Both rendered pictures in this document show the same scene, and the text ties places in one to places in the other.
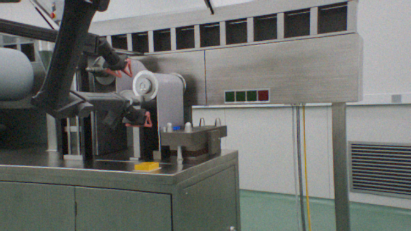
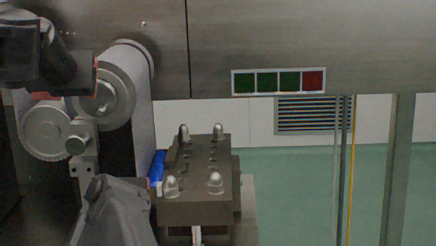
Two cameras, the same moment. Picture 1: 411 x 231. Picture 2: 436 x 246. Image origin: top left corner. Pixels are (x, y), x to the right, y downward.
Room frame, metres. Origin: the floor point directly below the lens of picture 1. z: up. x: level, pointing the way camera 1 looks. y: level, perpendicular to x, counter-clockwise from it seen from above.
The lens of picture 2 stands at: (0.82, 0.48, 1.51)
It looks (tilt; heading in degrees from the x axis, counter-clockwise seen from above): 19 degrees down; 334
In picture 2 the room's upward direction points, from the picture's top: 2 degrees counter-clockwise
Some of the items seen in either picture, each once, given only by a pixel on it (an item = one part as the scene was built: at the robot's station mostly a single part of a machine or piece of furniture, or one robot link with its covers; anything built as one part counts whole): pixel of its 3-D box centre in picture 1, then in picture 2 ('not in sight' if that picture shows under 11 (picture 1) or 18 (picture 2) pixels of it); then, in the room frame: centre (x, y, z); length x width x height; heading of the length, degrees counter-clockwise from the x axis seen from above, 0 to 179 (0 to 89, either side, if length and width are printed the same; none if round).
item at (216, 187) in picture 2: (188, 127); (215, 181); (1.68, 0.08, 1.05); 0.04 x 0.04 x 0.04
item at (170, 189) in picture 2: (169, 127); (170, 185); (1.72, 0.17, 1.05); 0.04 x 0.04 x 0.04
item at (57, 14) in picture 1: (57, 11); not in sight; (2.06, 0.76, 1.66); 0.07 x 0.07 x 0.10; 40
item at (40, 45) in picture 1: (49, 46); not in sight; (2.21, 0.87, 1.50); 0.14 x 0.14 x 0.06
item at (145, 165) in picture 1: (147, 166); not in sight; (1.50, 0.25, 0.91); 0.07 x 0.07 x 0.02; 63
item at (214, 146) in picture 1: (214, 141); (237, 182); (1.82, -0.04, 0.96); 0.10 x 0.03 x 0.11; 153
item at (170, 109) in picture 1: (170, 114); (145, 141); (1.86, 0.17, 1.11); 0.23 x 0.01 x 0.18; 153
